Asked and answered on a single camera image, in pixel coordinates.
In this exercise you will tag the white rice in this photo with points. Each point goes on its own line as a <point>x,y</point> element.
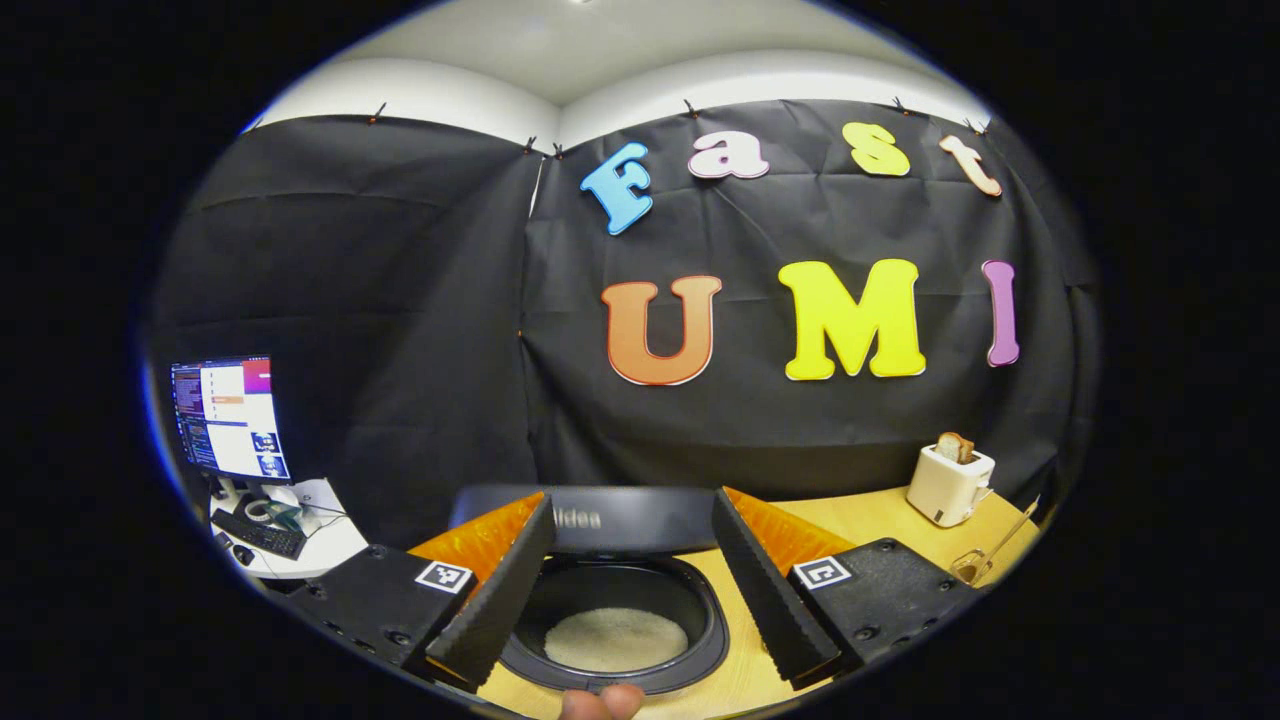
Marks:
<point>615,640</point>

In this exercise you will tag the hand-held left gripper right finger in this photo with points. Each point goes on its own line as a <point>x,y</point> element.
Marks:
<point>765,590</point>

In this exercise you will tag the black keyboard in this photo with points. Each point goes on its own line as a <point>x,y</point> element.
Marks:
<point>260,535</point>

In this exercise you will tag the dark grey rice cooker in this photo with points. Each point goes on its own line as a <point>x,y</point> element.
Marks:
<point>640,520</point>

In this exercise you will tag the computer monitor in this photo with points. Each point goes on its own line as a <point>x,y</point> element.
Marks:
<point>230,415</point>

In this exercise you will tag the white side table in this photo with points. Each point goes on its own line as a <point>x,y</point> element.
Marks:
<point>335,540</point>

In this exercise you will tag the bread slice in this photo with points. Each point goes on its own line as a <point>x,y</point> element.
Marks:
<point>968,450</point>
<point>947,448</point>

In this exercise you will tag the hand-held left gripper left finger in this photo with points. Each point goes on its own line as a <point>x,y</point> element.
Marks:
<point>505,590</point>

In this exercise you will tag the white tape roll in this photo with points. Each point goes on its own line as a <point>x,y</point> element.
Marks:
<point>258,510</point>

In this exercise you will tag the black computer mouse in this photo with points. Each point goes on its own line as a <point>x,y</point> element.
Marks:
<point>243,555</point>

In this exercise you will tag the black backdrop cloth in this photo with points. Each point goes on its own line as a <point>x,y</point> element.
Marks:
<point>400,300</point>

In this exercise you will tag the small teal object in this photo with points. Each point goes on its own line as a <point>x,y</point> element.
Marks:
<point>285,517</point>

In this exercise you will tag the wooden spoon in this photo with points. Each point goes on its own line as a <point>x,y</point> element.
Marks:
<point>1005,540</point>

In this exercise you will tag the white toaster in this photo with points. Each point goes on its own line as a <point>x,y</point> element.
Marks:
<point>945,485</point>

